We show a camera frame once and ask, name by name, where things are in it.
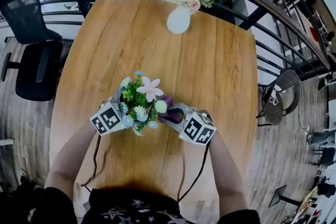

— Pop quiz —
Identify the black bag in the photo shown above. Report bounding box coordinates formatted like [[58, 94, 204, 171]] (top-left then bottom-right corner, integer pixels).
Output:
[[0, 175, 46, 224]]

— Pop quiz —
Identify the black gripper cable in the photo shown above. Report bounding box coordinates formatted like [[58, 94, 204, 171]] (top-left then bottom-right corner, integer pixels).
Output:
[[176, 144, 211, 203], [81, 133, 102, 187]]

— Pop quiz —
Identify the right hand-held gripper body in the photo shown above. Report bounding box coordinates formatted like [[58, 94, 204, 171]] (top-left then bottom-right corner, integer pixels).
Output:
[[178, 110, 217, 146]]

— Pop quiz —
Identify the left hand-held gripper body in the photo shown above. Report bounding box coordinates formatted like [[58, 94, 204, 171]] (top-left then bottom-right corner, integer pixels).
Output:
[[89, 95, 123, 136]]

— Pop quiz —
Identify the dark wicker chair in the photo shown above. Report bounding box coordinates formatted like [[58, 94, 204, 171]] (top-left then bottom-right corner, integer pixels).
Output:
[[256, 70, 301, 126]]

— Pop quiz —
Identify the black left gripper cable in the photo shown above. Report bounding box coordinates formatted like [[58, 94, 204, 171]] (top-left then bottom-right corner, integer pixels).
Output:
[[81, 133, 102, 187]]

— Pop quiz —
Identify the black mesh office chair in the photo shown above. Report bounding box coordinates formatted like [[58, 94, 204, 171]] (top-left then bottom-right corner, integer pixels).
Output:
[[0, 0, 64, 102]]

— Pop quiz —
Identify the black stand with flat base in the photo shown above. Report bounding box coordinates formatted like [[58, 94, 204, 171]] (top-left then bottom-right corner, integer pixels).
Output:
[[268, 184, 303, 209]]

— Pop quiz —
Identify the person's left forearm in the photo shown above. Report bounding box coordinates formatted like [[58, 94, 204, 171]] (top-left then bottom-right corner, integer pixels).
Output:
[[44, 123, 99, 202]]

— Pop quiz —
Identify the white ceramic vase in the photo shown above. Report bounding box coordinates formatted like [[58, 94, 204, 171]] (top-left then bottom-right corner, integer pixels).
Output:
[[166, 5, 191, 35]]

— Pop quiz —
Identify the artificial flower bouquet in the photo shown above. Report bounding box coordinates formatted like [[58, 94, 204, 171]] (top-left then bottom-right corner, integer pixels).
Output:
[[119, 71, 175, 137]]

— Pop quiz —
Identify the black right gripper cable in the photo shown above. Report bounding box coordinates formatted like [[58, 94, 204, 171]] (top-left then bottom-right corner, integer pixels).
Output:
[[176, 144, 211, 203]]

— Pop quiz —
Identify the person's right forearm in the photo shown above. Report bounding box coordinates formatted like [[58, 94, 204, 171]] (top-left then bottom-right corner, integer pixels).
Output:
[[207, 135, 249, 211]]

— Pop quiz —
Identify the black star print shirt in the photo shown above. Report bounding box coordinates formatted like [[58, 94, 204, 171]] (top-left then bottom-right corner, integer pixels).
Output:
[[31, 186, 261, 224]]

